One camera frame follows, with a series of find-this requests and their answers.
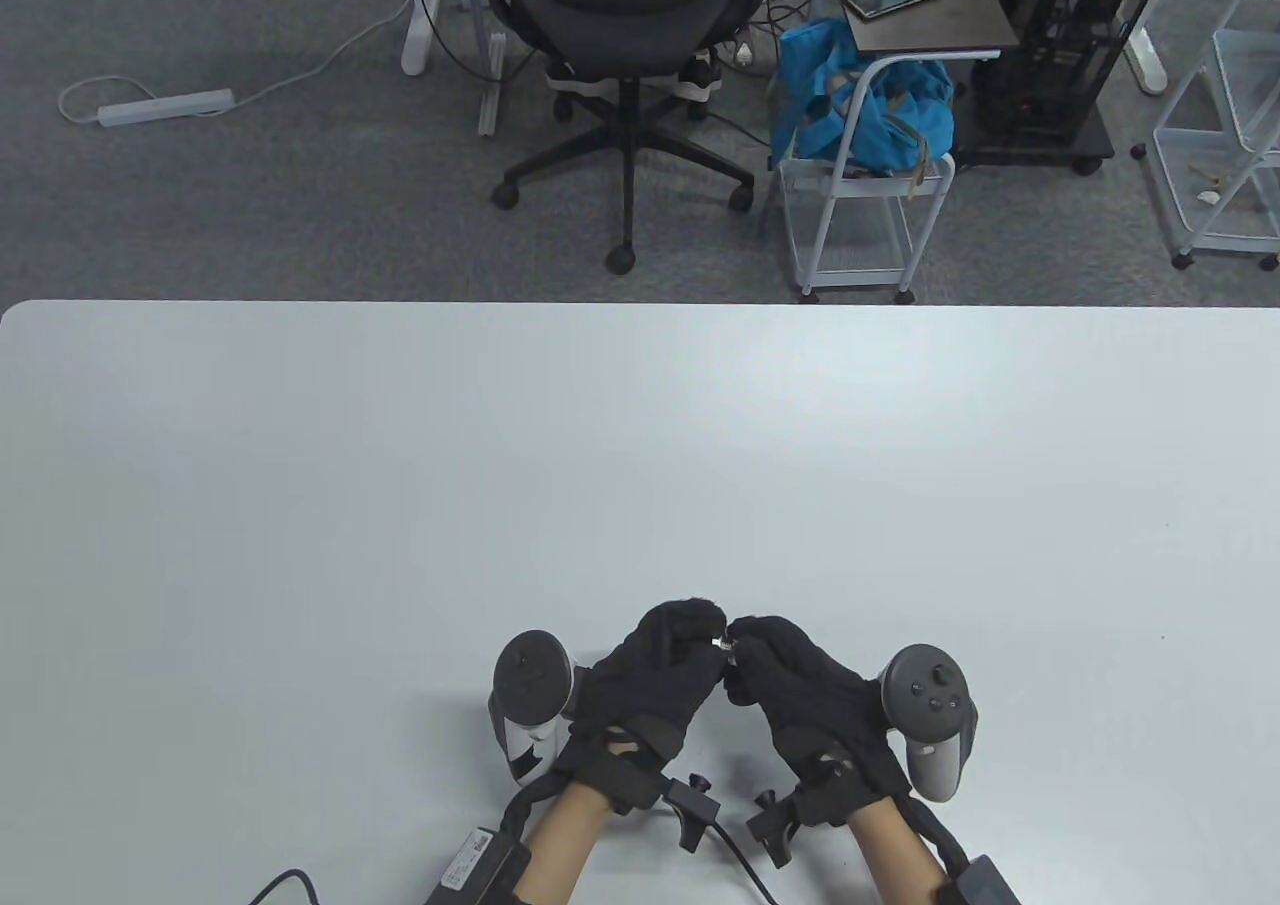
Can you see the silver screw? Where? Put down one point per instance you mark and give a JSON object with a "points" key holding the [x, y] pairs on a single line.
{"points": [[718, 643]]}

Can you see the black wheeled platform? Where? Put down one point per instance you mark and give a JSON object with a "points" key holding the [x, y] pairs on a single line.
{"points": [[1040, 150]]}

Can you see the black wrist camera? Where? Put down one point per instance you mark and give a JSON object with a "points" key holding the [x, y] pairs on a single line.
{"points": [[692, 805], [775, 827]]}

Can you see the person's left forearm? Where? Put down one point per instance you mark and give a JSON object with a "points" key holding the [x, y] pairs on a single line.
{"points": [[565, 845]]}

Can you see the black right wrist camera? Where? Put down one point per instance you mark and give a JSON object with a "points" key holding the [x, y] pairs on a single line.
{"points": [[775, 827]]}

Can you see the white desk leg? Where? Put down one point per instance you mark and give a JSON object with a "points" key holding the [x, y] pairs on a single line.
{"points": [[418, 35]]}

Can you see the person's left hand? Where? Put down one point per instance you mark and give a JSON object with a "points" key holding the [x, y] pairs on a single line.
{"points": [[640, 685]]}

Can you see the black computer case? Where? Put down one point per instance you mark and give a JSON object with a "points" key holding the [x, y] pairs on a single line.
{"points": [[1070, 35]]}

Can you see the white power strip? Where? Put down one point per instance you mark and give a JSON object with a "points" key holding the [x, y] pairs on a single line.
{"points": [[165, 107]]}

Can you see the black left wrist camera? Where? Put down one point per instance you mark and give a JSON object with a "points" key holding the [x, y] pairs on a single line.
{"points": [[692, 805]]}

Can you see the grey left hand controller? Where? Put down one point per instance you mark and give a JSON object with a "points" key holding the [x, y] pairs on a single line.
{"points": [[530, 685]]}

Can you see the black left forearm box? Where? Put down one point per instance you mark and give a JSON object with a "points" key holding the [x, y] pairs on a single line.
{"points": [[475, 865]]}

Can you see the blue bag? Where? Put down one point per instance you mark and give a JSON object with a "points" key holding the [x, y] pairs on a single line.
{"points": [[890, 115]]}

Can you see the grey hand controller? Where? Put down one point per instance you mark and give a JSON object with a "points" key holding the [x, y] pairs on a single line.
{"points": [[530, 685], [930, 705]]}

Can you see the grey right hand controller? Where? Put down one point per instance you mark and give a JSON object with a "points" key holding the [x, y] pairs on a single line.
{"points": [[930, 705]]}

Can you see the white rolling shelf cart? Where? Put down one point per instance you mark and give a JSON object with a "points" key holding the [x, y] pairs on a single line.
{"points": [[1215, 185]]}

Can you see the person's right hand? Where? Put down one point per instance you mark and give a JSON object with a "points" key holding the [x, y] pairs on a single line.
{"points": [[815, 710]]}

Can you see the person's right forearm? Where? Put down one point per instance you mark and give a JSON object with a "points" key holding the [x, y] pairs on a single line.
{"points": [[895, 855]]}

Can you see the black mesh office chair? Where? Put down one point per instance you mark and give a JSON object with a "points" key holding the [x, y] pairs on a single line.
{"points": [[625, 5]]}

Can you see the dark side table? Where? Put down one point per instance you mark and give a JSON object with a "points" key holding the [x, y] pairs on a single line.
{"points": [[950, 15]]}

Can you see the white desk foot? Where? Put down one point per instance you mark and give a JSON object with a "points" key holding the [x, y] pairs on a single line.
{"points": [[1148, 60]]}

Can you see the black right forearm box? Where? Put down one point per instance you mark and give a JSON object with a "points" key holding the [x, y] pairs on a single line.
{"points": [[985, 885]]}

